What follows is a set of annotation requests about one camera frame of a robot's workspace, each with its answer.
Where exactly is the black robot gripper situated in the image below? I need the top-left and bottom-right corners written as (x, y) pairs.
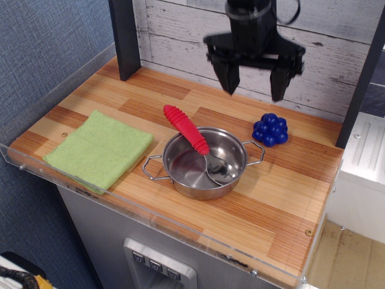
top-left (203, 13), bottom-right (306, 102)

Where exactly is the blue toy grape bunch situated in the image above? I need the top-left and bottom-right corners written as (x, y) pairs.
top-left (252, 113), bottom-right (289, 147)

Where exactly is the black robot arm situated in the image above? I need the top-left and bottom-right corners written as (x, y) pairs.
top-left (203, 1), bottom-right (306, 102)

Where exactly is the small steel pot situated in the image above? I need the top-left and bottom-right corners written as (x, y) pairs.
top-left (142, 127), bottom-right (265, 200)

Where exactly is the white ridged side unit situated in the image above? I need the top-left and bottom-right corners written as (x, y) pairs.
top-left (325, 113), bottom-right (384, 243)

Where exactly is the green folded cloth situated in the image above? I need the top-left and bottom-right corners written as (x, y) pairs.
top-left (43, 110), bottom-right (153, 194)

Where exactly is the silver dispenser button panel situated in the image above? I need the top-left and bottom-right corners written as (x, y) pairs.
top-left (123, 237), bottom-right (198, 288)

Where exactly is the yellow object at corner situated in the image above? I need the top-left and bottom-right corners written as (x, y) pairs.
top-left (35, 275), bottom-right (54, 289)

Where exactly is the red handled metal spoon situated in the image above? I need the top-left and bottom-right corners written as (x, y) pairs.
top-left (163, 105), bottom-right (239, 185)

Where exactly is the dark right frame post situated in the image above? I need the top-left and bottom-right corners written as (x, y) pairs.
top-left (334, 0), bottom-right (385, 149)

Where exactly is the dark frame post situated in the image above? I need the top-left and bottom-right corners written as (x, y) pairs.
top-left (334, 0), bottom-right (385, 149)
top-left (108, 0), bottom-right (141, 81)

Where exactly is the dark left frame post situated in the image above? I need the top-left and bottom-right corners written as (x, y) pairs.
top-left (108, 0), bottom-right (141, 81)

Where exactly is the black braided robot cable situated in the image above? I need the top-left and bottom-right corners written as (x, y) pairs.
top-left (0, 266), bottom-right (40, 289)

